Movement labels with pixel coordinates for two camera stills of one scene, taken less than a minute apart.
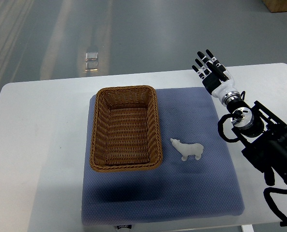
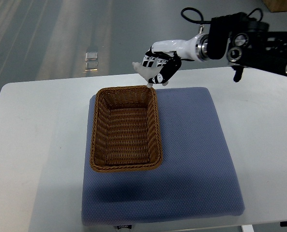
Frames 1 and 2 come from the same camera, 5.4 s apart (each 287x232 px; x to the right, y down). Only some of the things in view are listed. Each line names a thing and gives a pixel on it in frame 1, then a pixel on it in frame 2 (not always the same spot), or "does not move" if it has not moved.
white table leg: [247, 228] does not move
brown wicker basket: [126, 133] does not move
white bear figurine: [186, 150] -> [148, 72]
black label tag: [124, 226] does not move
